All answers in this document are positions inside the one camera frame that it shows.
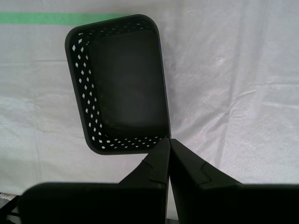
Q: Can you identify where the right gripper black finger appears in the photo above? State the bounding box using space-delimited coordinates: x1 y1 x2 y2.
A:
18 138 171 224
171 138 299 224

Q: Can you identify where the black perforated plastic basket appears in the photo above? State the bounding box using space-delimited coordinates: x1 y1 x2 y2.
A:
64 14 173 156

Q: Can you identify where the white table cloth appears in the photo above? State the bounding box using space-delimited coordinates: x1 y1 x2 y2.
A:
0 0 299 224

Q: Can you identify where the long green tape strip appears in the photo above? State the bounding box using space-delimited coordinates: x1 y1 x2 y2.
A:
0 12 136 26

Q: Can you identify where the black metal frame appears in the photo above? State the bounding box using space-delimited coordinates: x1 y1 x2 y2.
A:
0 192 20 224

